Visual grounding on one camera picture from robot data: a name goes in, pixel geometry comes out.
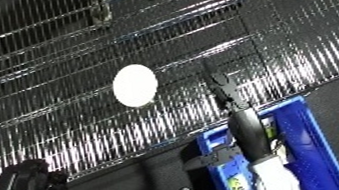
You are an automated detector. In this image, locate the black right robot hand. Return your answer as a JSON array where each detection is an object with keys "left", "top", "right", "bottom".
[{"left": 171, "top": 52, "right": 279, "bottom": 174}]

